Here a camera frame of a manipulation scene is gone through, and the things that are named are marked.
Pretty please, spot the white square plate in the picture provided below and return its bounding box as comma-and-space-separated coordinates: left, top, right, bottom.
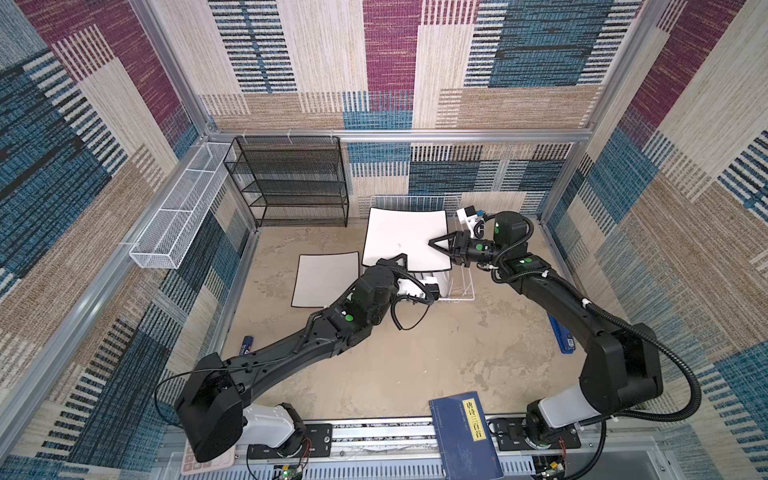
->
291, 251, 360, 309
362, 208, 452, 273

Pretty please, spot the white wire wall basket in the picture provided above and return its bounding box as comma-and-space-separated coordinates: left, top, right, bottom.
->
130, 142, 230, 270

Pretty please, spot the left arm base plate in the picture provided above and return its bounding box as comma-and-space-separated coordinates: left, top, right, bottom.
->
246, 423, 333, 460

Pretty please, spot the aluminium front rail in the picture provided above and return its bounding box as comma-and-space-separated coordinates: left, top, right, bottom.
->
149, 410, 661, 480

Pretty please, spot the blue flat box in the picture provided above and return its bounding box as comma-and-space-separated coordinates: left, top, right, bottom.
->
548, 314, 576, 354

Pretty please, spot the white wire dish rack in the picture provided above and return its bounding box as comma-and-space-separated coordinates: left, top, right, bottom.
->
362, 195, 475, 302

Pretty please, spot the blue book yellow label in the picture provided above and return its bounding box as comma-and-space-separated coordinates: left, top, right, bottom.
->
429, 391, 504, 480

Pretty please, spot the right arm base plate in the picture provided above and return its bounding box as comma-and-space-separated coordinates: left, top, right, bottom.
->
486, 416, 582, 451

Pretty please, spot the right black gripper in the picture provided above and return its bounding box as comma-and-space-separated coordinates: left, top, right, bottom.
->
427, 230, 505, 266

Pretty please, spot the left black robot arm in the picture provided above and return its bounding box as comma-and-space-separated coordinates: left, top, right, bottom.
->
174, 255, 440, 463

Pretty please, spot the pink calculator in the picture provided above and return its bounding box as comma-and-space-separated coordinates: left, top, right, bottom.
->
180, 443, 236, 477

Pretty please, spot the wrist white camera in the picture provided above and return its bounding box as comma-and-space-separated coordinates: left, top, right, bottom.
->
456, 206, 485, 239
398, 279, 440, 300

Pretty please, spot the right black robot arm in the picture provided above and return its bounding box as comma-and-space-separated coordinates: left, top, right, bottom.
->
428, 211, 702, 448

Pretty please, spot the blue white marker pen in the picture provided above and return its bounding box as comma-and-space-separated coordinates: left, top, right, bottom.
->
239, 336, 254, 355

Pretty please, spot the black mesh shelf rack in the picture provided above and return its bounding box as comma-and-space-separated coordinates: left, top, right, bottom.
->
224, 136, 350, 227

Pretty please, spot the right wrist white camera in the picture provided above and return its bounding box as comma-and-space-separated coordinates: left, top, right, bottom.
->
456, 206, 485, 239

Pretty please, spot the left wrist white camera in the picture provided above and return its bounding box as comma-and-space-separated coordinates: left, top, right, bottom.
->
398, 279, 440, 300

